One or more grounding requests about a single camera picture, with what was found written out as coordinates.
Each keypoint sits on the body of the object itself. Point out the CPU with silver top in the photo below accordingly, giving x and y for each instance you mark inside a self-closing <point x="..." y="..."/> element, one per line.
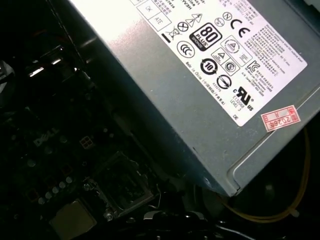
<point x="72" y="218"/>

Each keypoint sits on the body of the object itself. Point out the green motherboard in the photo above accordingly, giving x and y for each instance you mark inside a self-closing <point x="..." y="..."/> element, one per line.
<point x="50" y="150"/>

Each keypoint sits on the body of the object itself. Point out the white four-pin board connector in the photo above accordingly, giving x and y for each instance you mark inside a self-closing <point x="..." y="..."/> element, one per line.
<point x="86" y="142"/>

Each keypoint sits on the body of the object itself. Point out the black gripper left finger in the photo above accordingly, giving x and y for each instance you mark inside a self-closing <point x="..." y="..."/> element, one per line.
<point x="160" y="230"/>

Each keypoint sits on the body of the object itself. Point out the black PC case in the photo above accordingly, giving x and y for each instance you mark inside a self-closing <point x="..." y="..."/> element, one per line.
<point x="15" y="15"/>

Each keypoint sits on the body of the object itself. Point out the metal socket cover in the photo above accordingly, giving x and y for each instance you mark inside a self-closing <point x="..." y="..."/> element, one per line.
<point x="135" y="205"/>

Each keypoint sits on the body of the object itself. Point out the grey power supply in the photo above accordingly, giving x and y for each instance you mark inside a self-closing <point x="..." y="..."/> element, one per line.
<point x="162" y="87"/>

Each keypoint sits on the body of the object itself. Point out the metal locking lever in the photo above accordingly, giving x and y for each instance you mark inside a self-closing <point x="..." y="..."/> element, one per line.
<point x="159" y="197"/>

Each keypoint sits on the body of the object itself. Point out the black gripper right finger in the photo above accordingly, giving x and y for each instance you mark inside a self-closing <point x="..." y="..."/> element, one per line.
<point x="192" y="230"/>

